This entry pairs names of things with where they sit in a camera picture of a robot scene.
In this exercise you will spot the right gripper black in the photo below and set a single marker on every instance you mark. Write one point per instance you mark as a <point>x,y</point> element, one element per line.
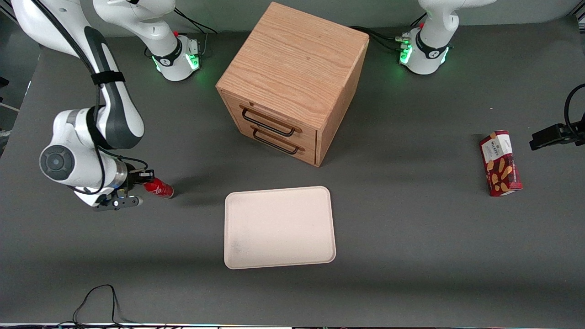
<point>131,180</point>

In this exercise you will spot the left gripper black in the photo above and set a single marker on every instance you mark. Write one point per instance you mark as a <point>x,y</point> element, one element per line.
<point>550,135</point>

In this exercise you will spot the red coke bottle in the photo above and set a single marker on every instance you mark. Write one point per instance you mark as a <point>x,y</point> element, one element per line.
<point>161,188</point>

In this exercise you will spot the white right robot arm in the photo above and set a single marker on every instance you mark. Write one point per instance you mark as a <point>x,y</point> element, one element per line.
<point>114,119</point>

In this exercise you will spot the beige plastic tray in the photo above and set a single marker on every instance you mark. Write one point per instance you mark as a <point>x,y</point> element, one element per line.
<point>279,227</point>

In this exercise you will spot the red cookie box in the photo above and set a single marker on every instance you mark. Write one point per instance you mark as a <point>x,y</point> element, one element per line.
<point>500,164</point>

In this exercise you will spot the wooden drawer cabinet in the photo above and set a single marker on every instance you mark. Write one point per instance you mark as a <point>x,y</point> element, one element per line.
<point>292,59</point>

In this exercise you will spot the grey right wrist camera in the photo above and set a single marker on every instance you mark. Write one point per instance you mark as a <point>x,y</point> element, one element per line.
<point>119,202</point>

